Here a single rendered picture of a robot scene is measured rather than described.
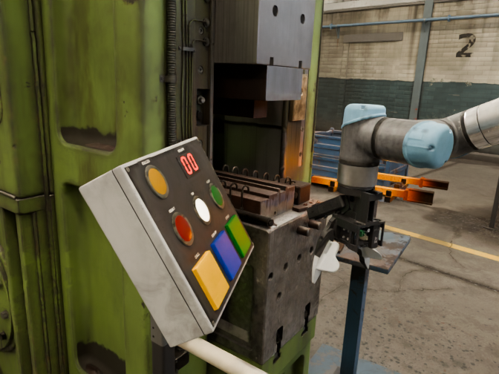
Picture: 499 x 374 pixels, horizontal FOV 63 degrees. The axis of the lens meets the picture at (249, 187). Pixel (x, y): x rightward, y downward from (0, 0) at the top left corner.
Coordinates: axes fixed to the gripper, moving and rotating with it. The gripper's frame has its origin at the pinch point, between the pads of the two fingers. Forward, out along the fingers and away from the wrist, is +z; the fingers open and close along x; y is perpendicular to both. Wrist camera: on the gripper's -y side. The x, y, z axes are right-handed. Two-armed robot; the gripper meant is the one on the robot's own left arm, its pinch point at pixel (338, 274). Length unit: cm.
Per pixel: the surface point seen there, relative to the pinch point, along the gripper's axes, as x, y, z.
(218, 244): -26.3, -4.2, -10.1
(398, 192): 60, -34, -3
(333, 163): 300, -321, 58
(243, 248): -17.9, -9.6, -5.5
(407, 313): 142, -79, 93
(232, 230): -19.7, -11.0, -9.4
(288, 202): 21, -46, -1
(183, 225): -34.3, -1.0, -15.9
